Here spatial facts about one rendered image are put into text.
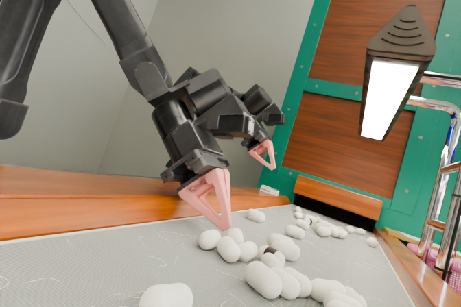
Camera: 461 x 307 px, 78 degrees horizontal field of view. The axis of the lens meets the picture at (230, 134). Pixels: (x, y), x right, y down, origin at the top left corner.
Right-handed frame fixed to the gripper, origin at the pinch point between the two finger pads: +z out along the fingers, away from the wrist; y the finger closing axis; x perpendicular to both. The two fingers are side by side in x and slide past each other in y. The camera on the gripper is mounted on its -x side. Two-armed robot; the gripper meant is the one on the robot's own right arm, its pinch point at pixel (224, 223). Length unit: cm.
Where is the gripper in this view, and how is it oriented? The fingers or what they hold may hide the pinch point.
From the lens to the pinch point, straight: 40.1
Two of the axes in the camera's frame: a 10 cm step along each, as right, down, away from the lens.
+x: -8.0, 5.6, 2.1
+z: 4.7, 8.0, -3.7
